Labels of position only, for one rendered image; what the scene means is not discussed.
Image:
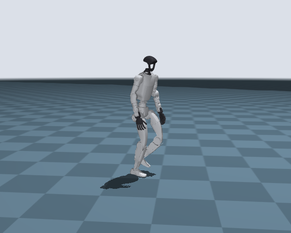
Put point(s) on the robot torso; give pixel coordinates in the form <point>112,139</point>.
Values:
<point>145,91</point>

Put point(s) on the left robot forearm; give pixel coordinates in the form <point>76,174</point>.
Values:
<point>157,103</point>

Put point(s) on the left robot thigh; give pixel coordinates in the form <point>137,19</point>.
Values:
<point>156,125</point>

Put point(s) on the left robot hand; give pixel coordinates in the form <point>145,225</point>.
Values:
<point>162,116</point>

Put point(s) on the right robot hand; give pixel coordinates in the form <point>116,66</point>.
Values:
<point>140,122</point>

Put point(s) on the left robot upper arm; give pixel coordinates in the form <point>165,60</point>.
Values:
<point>155,92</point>

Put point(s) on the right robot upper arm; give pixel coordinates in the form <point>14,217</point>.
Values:
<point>137,81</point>

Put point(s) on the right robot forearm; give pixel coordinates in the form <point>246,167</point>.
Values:
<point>134,103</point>

